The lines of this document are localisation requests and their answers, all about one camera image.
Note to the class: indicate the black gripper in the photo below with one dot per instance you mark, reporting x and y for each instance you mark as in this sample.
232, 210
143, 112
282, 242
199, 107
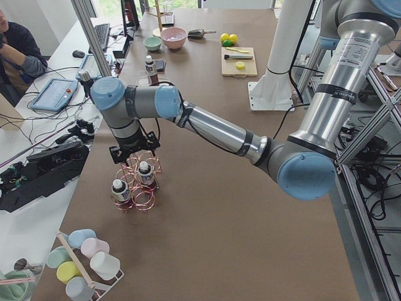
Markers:
128, 145

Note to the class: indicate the copper wire bottle basket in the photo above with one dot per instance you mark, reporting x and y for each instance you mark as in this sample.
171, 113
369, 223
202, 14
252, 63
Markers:
143, 198

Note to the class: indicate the tea bottle white cap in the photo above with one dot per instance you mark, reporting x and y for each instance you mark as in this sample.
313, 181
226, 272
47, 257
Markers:
121, 195
151, 69
147, 177

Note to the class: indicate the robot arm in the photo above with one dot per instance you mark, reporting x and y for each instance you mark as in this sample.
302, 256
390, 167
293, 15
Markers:
302, 166

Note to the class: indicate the clear wine glass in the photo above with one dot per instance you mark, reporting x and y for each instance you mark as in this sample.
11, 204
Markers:
143, 79

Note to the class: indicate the black equipment beside table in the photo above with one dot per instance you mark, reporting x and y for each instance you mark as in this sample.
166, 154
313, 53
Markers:
46, 172

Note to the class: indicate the pink cup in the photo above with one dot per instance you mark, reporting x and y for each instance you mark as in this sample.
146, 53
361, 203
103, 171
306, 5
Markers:
91, 246

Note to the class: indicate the light blue cup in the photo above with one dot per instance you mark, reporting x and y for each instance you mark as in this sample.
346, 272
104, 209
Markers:
77, 237

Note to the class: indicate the blue teach pendant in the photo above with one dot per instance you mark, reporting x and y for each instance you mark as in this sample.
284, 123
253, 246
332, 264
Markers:
89, 64
55, 96

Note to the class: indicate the white cup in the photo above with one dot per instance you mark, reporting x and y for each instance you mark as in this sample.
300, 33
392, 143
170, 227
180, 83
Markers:
105, 265

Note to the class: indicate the green bowl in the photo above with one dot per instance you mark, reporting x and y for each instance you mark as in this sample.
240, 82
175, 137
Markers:
152, 43

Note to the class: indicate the black computer mouse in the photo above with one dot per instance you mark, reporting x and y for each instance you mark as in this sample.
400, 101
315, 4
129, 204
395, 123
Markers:
78, 54

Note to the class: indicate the pink bowl with ice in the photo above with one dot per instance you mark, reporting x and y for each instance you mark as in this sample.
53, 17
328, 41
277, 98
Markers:
174, 37

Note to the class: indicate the pale green cup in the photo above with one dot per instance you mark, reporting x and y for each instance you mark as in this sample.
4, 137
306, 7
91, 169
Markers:
57, 256

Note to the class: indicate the round wooden stand base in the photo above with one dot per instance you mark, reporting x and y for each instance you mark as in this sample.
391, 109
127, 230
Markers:
163, 11

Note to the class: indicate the black keyboard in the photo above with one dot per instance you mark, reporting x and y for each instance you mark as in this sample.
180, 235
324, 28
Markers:
102, 32

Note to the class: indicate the steel muddler black tip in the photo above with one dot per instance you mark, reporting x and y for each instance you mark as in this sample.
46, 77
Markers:
238, 57

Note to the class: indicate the yellow cup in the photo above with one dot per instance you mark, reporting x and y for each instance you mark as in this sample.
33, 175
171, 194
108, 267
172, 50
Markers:
66, 271

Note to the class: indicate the half lemon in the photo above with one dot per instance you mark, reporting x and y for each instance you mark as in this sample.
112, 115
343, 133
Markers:
240, 65

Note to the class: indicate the steel ice scoop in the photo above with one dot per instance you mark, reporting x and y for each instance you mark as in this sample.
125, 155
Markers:
199, 33

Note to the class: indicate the bamboo cutting board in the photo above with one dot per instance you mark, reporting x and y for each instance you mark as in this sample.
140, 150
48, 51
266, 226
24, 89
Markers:
228, 67

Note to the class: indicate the black monitor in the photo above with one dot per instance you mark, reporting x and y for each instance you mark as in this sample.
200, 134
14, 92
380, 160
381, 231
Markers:
130, 19

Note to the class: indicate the yellow plastic knife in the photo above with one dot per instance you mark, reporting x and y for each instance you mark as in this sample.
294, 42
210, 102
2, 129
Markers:
237, 50

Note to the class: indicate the grey cup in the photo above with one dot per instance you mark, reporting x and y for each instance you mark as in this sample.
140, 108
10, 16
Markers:
77, 289

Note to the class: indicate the seated person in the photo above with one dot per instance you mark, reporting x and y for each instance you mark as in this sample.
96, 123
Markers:
21, 60

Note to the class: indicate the white wire cup rack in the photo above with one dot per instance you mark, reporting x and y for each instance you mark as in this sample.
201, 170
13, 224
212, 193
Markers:
94, 281

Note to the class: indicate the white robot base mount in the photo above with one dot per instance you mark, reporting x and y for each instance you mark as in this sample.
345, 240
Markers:
273, 90

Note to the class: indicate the aluminium frame post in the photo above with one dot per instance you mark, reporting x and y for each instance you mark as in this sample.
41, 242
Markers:
84, 18

